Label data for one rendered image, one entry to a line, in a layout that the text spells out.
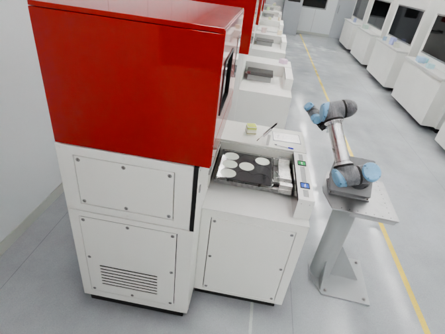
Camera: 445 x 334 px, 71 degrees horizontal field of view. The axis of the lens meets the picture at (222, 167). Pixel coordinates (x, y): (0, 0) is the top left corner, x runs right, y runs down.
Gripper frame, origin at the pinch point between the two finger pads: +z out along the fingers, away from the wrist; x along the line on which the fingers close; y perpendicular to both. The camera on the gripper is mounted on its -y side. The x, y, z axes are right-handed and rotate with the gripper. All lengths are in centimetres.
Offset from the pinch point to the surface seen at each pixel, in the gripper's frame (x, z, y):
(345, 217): 74, 4, 30
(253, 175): 57, -62, 53
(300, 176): 66, -44, 30
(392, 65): -425, 337, -169
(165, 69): 86, -153, 27
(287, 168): 46, -38, 38
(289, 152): 34, -39, 31
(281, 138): 16, -39, 31
